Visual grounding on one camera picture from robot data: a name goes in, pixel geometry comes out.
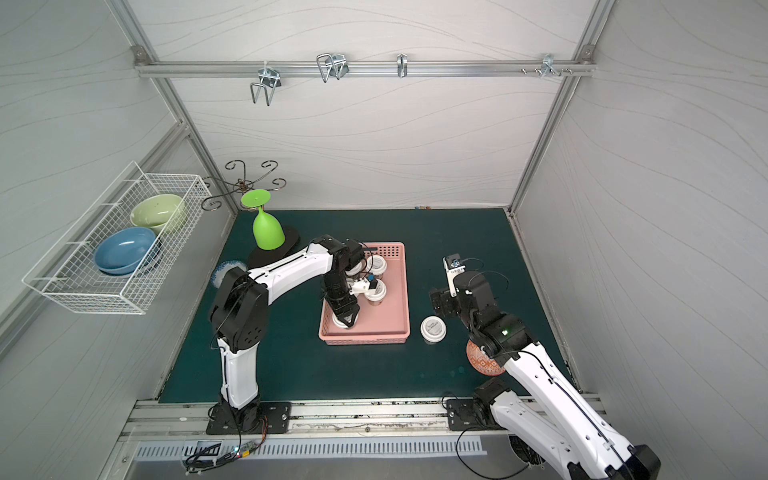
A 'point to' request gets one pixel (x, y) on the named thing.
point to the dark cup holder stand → (259, 180)
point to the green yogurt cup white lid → (355, 268)
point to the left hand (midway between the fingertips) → (345, 317)
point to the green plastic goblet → (267, 230)
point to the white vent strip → (328, 447)
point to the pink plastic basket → (384, 324)
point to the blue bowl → (122, 250)
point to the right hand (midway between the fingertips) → (454, 282)
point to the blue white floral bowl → (221, 270)
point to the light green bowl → (156, 212)
